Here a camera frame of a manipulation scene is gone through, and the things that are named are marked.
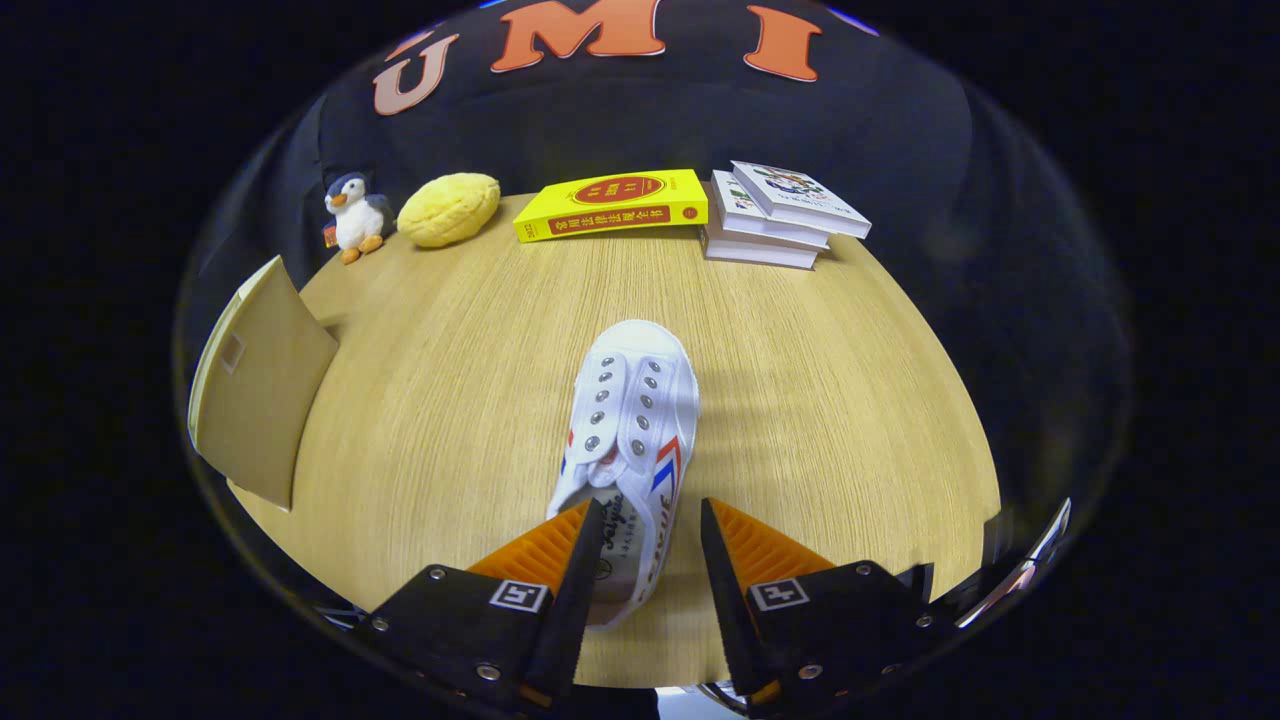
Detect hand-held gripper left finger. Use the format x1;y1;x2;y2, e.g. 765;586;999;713
355;498;607;711

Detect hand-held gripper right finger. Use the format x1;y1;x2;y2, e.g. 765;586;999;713
700;497;946;711

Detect white shoe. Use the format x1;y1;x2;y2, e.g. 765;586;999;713
545;319;701;631

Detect beige storage box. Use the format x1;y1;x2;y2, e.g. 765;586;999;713
187;255;341;513

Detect white illustrated book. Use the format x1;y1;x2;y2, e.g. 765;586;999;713
730;160;873;239
710;170;831;249

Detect yellow book red label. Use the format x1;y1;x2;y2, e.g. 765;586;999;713
513;169;709;244

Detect yellow round plush cushion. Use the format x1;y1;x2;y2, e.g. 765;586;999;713
397;172;501;249

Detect penguin plush toy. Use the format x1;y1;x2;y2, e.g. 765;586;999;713
322;172;393;266

